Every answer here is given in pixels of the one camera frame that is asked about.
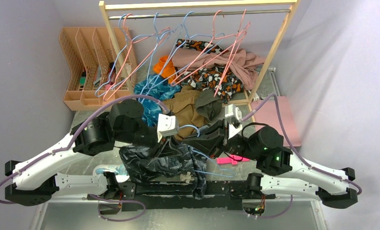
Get dark leaf print shorts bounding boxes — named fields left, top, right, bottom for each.
left=119, top=141, right=207, bottom=200

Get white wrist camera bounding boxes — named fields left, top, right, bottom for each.
left=156, top=114, right=179, bottom=142
left=225, top=104, right=242, bottom=128

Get pink garment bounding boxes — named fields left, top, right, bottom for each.
left=172, top=48, right=265, bottom=90

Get purple cable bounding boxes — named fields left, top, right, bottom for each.
left=239, top=92, right=363, bottom=196
left=0, top=94, right=171, bottom=205

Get pink wire hanger left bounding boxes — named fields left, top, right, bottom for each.
left=102, top=13, right=155, bottom=102

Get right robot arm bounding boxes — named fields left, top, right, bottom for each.
left=182, top=120, right=359, bottom=209

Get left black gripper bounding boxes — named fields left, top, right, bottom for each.
left=115, top=124, right=184, bottom=160

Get pink wire hanger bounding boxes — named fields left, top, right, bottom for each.
left=102, top=13, right=155, bottom=102
left=171, top=9, right=247, bottom=86
left=214, top=9, right=250, bottom=97

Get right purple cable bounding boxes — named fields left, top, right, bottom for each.
left=239, top=92, right=363, bottom=196

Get olive green garment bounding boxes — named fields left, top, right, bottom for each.
left=194, top=89, right=222, bottom=122

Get pink wire hanger right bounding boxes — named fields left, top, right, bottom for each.
left=214, top=9, right=250, bottom=97

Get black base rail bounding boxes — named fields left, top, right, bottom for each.
left=87, top=180, right=276, bottom=212

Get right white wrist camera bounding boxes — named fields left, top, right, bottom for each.
left=225, top=104, right=242, bottom=128

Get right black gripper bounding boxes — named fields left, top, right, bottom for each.
left=183, top=118, right=261, bottom=161

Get blue wire hanger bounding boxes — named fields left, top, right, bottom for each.
left=142, top=11, right=226, bottom=96
left=135, top=12, right=177, bottom=93
left=177, top=124, right=241, bottom=178
left=95, top=9, right=136, bottom=101

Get pink plastic clip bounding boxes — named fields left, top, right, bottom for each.
left=216, top=155, right=249, bottom=165

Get wooden clothes rack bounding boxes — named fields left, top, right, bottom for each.
left=98, top=0, right=300, bottom=110

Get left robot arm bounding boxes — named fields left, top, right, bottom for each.
left=4, top=95, right=179, bottom=207

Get pink wire hanger middle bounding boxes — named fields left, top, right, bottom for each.
left=171, top=9, right=247, bottom=86

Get peach file organizer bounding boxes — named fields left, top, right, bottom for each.
left=58, top=27, right=138, bottom=111

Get pink clipboard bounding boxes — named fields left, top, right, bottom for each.
left=250, top=96, right=302, bottom=148

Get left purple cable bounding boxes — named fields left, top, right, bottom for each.
left=0, top=94, right=171, bottom=205

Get orange black patterned garment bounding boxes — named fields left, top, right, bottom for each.
left=175, top=38, right=244, bottom=103

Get brown shorts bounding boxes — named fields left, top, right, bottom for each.
left=163, top=86, right=207, bottom=128

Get blue leaf print garment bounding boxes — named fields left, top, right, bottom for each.
left=134, top=74, right=181, bottom=127

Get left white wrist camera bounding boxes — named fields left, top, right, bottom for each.
left=156, top=114, right=179, bottom=142

